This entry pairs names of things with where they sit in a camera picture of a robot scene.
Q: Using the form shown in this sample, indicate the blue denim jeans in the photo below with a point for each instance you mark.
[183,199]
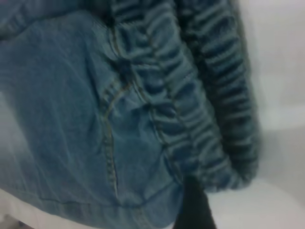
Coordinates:
[95,107]

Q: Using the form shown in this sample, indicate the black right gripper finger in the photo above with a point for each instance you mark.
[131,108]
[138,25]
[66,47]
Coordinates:
[195,210]

